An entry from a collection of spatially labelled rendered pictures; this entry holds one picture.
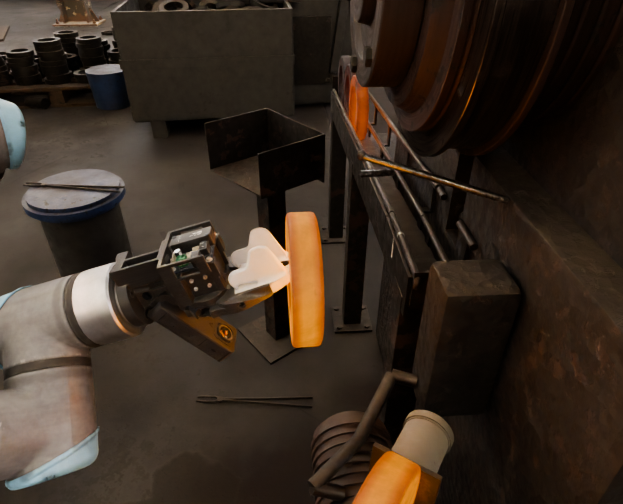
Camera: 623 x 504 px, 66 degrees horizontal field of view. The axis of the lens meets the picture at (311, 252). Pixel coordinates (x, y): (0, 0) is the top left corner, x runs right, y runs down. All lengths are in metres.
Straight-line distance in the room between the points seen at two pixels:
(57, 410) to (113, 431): 0.94
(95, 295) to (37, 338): 0.08
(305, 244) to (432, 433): 0.26
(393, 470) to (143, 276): 0.32
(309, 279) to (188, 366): 1.17
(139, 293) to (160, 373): 1.06
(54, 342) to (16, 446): 0.11
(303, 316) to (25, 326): 0.31
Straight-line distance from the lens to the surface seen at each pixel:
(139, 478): 1.42
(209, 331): 0.60
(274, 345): 1.63
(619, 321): 0.52
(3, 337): 0.64
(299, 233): 0.51
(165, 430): 1.49
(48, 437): 0.60
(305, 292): 0.49
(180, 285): 0.53
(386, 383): 0.75
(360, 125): 1.44
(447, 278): 0.63
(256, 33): 3.12
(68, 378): 0.61
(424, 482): 0.55
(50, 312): 0.60
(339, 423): 0.79
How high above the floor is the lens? 1.17
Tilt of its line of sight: 35 degrees down
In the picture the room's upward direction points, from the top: straight up
